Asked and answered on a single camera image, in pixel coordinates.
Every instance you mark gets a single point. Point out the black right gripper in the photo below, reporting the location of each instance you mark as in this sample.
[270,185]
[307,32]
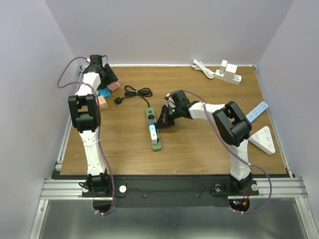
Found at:
[164,121]

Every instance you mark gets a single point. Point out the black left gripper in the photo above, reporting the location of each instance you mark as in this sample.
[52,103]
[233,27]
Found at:
[111,76]

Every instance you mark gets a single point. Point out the pink cube adapter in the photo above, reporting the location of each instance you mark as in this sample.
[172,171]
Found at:
[113,86]

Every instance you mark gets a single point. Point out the blue square adapter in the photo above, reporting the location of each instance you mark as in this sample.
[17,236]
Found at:
[105,93]

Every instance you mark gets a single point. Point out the dark green power strip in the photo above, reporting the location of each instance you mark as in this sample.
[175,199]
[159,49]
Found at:
[150,113]

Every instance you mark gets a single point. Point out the white square adapter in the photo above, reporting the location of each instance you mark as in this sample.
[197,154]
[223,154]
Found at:
[154,138]

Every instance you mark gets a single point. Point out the orange cube adapter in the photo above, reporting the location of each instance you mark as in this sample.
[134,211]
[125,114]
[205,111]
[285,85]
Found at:
[102,103]

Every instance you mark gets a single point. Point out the light blue power strip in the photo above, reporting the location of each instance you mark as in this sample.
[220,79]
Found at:
[256,111]

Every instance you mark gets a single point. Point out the white triangular power strip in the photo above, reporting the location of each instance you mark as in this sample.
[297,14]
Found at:
[263,140]

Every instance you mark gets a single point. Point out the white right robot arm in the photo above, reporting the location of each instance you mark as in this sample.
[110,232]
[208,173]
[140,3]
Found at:
[227,120]

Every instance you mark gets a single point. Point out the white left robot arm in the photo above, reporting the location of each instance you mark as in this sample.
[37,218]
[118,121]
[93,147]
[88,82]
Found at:
[85,112]

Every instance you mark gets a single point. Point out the light blue small adapter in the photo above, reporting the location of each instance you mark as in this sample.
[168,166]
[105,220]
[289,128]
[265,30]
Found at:
[152,129]

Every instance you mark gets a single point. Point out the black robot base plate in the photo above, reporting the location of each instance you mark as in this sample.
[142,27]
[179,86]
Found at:
[180,200]

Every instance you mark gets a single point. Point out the aluminium left side rail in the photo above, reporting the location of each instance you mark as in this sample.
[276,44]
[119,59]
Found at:
[61,154]

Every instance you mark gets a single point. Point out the aluminium rail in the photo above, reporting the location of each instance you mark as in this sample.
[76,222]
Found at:
[167,186]
[61,154]

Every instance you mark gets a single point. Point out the aluminium front rail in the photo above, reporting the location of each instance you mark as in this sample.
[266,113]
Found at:
[167,186]

